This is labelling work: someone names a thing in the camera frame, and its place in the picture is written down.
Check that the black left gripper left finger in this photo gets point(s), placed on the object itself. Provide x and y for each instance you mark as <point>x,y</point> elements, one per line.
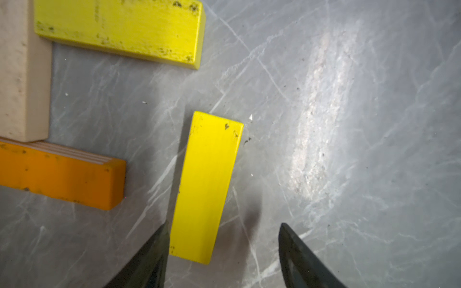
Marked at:
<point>147,268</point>

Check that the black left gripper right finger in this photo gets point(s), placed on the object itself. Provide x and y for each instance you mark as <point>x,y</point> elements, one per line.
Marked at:
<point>300,267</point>

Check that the orange block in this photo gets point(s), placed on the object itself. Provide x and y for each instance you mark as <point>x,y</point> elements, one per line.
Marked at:
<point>63,173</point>

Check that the yellow block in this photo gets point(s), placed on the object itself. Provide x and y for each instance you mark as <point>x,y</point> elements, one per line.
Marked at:
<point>170,32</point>
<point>210,157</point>

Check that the beige wooden block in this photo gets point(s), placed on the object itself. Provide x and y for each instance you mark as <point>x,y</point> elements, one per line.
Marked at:
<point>26,75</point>

